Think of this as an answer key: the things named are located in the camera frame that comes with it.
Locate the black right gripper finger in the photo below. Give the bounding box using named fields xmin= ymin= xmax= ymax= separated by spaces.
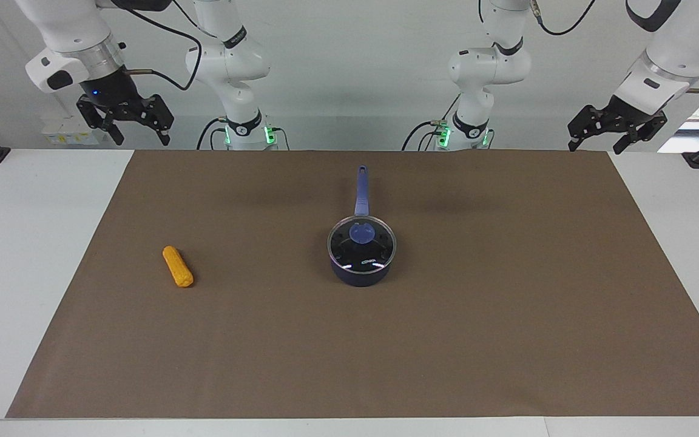
xmin=76 ymin=97 xmax=124 ymax=146
xmin=134 ymin=94 xmax=175 ymax=147

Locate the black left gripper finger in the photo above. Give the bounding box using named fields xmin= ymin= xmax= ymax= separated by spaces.
xmin=568 ymin=104 xmax=615 ymax=153
xmin=613 ymin=117 xmax=666 ymax=155

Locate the orange corn cob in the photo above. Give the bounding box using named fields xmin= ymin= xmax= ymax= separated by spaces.
xmin=163 ymin=245 xmax=195 ymax=289

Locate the glass lid with blue knob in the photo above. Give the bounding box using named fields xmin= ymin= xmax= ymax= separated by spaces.
xmin=328 ymin=215 xmax=397 ymax=273

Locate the brown table mat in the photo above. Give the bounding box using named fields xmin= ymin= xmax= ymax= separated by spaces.
xmin=7 ymin=150 xmax=699 ymax=419

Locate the black base cable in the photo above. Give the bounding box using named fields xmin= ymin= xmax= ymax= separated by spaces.
xmin=196 ymin=117 xmax=230 ymax=151
xmin=402 ymin=94 xmax=463 ymax=152

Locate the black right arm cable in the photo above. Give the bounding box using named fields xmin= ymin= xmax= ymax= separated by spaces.
xmin=116 ymin=2 xmax=204 ymax=92

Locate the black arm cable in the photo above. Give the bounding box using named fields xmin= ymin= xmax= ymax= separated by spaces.
xmin=478 ymin=0 xmax=699 ymax=95
xmin=116 ymin=2 xmax=204 ymax=92

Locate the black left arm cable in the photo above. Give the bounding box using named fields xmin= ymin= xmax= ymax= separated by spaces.
xmin=478 ymin=0 xmax=699 ymax=95

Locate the dark blue pot with handle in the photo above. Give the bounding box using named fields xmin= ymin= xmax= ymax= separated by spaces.
xmin=327 ymin=165 xmax=397 ymax=288

